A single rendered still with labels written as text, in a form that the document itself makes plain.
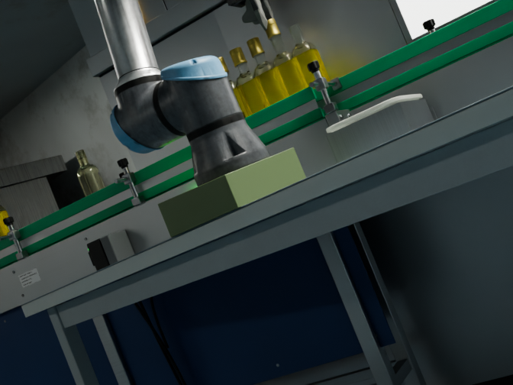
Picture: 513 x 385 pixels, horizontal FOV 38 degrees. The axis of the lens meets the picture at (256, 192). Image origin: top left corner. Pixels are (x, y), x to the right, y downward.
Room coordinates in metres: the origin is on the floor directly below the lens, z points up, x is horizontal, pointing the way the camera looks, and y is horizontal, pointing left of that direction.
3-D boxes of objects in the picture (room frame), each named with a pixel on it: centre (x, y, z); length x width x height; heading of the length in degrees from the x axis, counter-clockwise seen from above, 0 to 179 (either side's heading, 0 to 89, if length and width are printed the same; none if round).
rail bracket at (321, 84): (1.75, -0.24, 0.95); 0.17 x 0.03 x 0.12; 153
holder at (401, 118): (1.63, -0.31, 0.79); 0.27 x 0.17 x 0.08; 153
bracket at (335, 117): (1.77, -0.25, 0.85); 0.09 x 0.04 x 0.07; 153
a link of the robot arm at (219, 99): (1.43, 0.03, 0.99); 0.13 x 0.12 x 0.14; 55
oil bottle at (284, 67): (1.92, -0.20, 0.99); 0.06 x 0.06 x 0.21; 63
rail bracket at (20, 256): (2.19, 0.72, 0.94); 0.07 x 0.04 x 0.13; 153
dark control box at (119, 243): (2.01, 0.42, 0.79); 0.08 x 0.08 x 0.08; 63
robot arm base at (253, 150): (1.43, 0.02, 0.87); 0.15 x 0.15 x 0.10
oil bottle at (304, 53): (1.89, -0.25, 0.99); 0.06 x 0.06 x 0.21; 62
